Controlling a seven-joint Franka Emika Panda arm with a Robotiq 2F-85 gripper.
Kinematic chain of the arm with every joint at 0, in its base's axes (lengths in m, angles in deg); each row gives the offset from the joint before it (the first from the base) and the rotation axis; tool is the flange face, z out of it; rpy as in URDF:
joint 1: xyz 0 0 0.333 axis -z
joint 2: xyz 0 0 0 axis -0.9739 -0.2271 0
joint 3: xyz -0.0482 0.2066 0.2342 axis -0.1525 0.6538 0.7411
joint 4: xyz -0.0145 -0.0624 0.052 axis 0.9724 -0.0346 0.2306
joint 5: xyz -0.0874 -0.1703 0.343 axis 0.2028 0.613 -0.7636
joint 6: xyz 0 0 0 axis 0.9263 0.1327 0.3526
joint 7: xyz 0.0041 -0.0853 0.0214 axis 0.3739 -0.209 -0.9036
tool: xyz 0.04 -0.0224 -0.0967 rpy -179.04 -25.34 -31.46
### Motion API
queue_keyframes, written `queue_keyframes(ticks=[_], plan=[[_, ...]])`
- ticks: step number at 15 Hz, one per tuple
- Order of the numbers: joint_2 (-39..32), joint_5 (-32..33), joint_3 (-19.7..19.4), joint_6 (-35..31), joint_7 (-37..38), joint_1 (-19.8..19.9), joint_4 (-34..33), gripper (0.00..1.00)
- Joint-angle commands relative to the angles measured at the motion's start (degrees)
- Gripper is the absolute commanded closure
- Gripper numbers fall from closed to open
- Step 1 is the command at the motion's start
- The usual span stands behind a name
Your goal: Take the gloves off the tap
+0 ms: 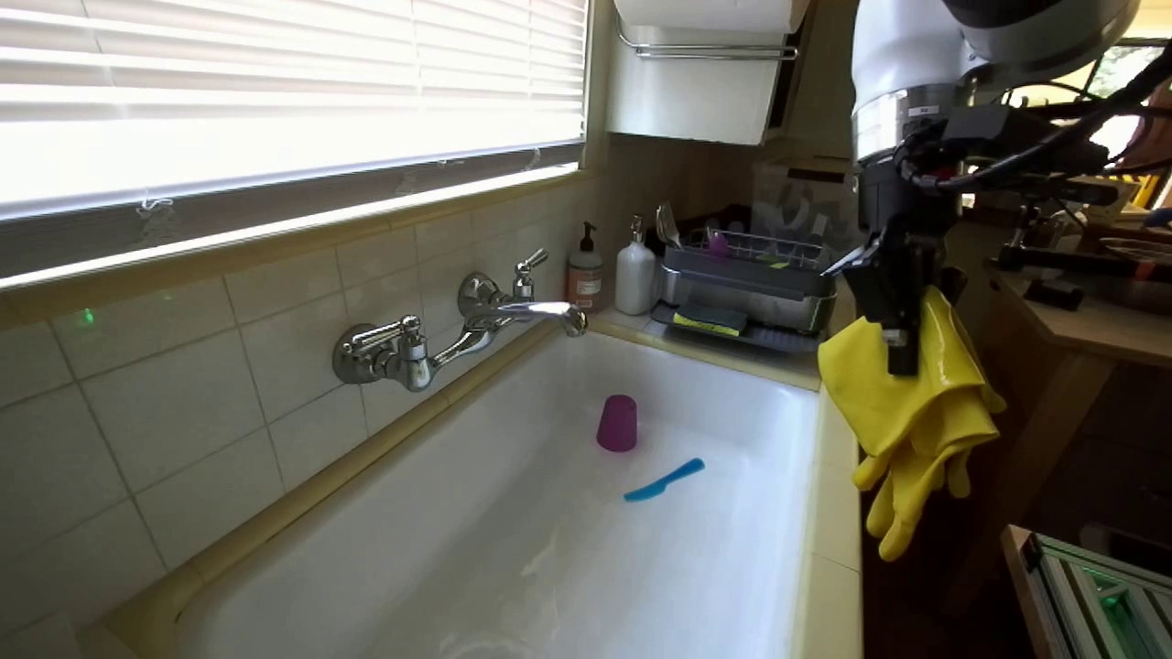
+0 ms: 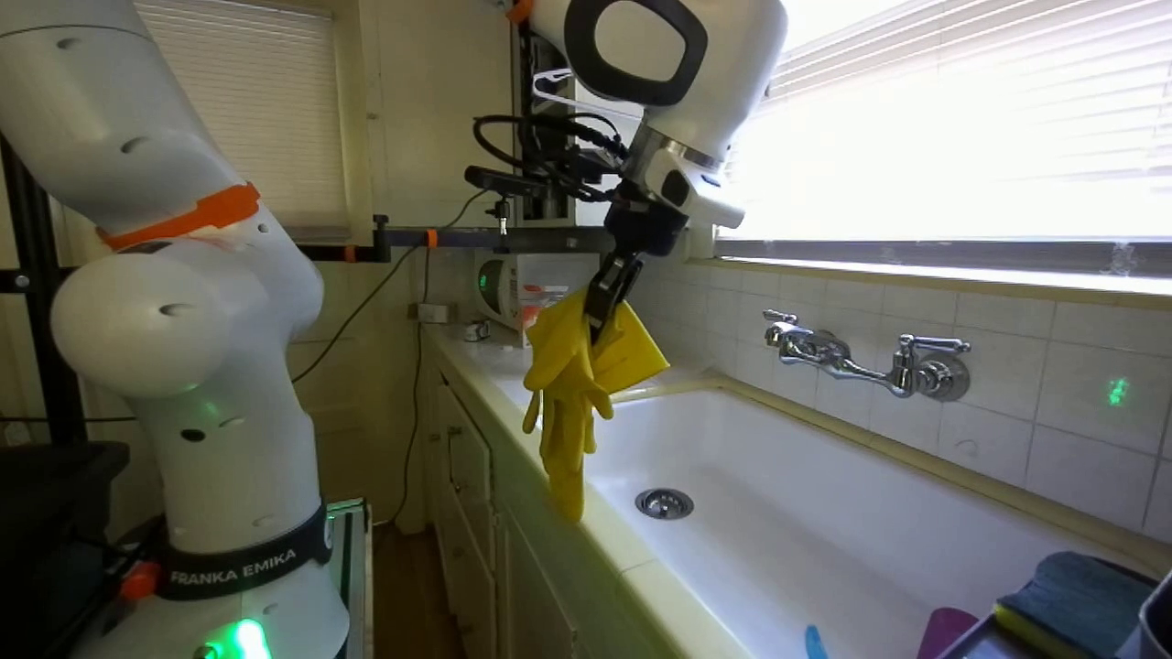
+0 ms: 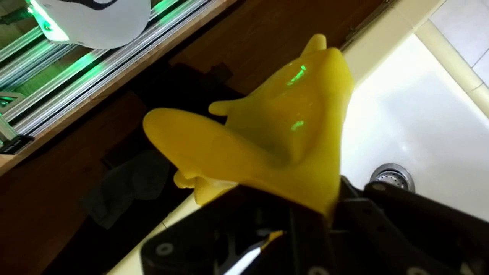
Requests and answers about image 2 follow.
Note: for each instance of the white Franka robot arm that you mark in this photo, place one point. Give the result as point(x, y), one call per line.
point(195, 368)

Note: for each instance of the narrow white window blind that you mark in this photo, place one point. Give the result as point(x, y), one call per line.
point(256, 111)

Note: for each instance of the pale kitchen base cabinet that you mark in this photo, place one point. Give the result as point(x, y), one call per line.
point(488, 535)

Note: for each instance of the metal sink drain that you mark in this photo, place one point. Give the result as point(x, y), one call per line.
point(663, 503)

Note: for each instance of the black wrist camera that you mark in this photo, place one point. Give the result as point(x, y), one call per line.
point(592, 170)

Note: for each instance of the black clamp bar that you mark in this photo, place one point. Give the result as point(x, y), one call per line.
point(405, 240)

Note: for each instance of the wide white window blind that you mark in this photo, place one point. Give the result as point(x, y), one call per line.
point(974, 121)

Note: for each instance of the black side table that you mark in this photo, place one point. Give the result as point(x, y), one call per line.
point(55, 535)

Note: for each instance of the black vertical stand pole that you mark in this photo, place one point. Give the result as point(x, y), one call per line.
point(37, 316)

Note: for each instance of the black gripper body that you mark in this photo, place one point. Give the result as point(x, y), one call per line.
point(647, 221)

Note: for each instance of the grey dish container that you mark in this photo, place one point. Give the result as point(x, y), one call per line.
point(1156, 628)

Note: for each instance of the purple plastic cup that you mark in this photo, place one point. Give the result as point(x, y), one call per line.
point(947, 636)

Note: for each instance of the black camera on bar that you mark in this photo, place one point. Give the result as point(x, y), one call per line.
point(496, 183)

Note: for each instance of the white ceramic sink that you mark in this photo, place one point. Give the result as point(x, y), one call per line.
point(781, 535)

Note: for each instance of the blue folded cloth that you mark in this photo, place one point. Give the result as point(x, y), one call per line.
point(1082, 604)

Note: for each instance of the chrome wall tap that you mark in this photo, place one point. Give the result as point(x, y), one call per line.
point(927, 368)

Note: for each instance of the green edged robot cart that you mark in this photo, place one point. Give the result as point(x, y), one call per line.
point(353, 572)

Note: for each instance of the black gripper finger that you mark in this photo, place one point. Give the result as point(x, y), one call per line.
point(626, 280)
point(603, 304)

